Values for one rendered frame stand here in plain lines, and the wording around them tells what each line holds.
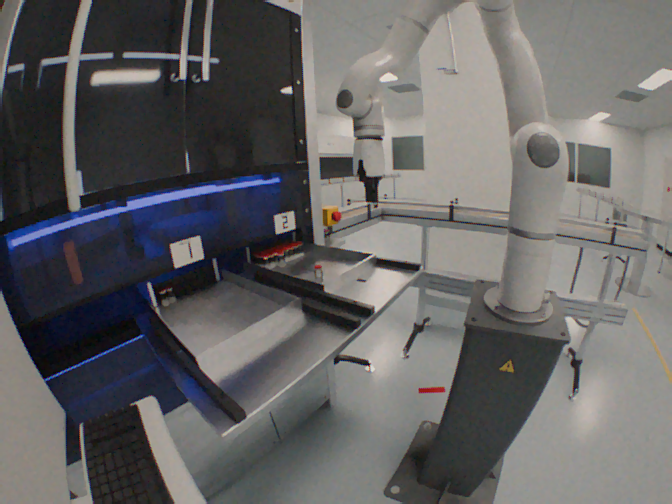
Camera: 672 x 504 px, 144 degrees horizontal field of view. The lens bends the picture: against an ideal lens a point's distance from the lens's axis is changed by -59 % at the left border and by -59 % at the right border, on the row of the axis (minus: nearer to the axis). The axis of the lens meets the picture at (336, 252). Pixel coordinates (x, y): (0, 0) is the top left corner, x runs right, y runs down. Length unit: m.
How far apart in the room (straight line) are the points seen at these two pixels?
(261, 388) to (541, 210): 0.60
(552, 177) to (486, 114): 1.60
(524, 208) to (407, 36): 0.48
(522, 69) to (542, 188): 0.25
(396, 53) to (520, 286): 0.61
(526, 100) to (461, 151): 1.50
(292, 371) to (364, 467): 0.93
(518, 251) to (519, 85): 0.36
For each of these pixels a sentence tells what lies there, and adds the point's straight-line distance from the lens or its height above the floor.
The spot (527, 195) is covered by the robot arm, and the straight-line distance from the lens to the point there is 0.58.
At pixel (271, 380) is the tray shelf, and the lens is 0.44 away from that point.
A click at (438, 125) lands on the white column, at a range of 2.17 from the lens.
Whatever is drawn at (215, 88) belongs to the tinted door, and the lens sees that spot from 0.79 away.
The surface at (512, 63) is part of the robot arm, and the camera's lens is 0.65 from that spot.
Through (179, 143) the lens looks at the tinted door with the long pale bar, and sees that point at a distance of 0.70.
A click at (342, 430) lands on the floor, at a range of 1.42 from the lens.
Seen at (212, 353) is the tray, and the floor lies 0.90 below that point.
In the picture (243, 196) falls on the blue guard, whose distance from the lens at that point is 0.77.
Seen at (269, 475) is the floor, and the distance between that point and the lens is 1.34.
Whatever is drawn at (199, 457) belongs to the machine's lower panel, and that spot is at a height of 0.35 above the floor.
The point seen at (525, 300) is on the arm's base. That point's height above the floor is 0.90.
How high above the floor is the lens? 1.18
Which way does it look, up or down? 18 degrees down
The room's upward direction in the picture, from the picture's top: 3 degrees counter-clockwise
